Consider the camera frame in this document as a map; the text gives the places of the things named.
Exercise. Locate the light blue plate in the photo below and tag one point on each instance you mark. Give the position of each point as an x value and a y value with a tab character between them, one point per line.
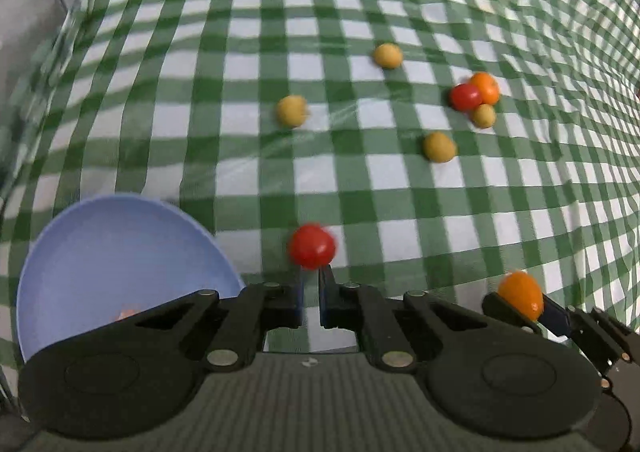
125	252

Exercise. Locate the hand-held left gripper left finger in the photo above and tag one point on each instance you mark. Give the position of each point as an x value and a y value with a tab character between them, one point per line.
298	299

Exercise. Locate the red cherry tomato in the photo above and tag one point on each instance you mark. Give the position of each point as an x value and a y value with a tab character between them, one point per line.
312	246
464	97

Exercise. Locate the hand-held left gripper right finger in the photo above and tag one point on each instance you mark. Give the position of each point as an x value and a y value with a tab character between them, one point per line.
325	299

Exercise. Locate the orange tangerine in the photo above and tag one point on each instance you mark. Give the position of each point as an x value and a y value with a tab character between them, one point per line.
489	86
521	294

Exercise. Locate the small yellow fruit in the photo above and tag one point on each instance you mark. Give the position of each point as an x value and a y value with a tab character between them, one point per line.
388	56
483	116
291	111
439	147

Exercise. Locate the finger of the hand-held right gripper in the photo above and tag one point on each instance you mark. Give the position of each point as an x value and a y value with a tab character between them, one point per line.
505	314
557	321

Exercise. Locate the green checked tablecloth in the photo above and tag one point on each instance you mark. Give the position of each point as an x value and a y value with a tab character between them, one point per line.
350	182

